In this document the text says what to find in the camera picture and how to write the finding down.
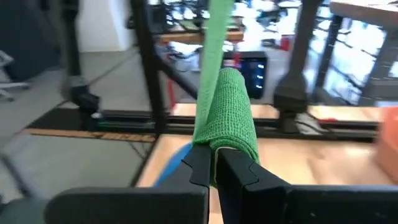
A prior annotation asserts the computer tower with lights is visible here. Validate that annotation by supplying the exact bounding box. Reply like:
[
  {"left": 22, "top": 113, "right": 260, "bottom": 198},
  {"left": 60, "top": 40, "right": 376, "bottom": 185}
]
[{"left": 222, "top": 50, "right": 269, "bottom": 101}]

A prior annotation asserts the black platform with hazard stripes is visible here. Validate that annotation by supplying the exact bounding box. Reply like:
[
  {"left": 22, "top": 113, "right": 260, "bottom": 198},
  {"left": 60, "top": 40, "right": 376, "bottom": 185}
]
[{"left": 24, "top": 107, "right": 156, "bottom": 143}]

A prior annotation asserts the green elastic bandage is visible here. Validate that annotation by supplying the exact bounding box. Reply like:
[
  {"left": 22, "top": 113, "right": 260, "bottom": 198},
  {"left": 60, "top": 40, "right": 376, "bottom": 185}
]
[{"left": 192, "top": 0, "right": 261, "bottom": 190}]

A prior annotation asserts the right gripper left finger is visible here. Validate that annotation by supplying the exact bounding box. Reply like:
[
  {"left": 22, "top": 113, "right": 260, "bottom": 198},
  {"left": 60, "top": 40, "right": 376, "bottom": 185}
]
[{"left": 43, "top": 142, "right": 216, "bottom": 224}]

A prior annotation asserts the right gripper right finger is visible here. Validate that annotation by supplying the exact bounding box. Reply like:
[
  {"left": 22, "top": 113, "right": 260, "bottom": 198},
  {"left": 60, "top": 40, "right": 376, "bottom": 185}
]
[{"left": 215, "top": 147, "right": 398, "bottom": 224}]

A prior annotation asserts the cluttered wooden desk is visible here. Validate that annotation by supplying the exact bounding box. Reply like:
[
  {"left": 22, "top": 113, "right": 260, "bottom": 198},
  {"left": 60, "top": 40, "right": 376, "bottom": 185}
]
[{"left": 157, "top": 29, "right": 245, "bottom": 44}]

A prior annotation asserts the blue elastic bandage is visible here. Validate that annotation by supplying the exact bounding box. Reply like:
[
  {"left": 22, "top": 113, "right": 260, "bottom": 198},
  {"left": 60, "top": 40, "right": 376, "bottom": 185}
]
[{"left": 154, "top": 141, "right": 195, "bottom": 188}]

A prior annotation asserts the person's leg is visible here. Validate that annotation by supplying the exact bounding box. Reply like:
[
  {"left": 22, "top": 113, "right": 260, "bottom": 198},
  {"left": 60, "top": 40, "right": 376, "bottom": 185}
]
[{"left": 60, "top": 0, "right": 101, "bottom": 123}]

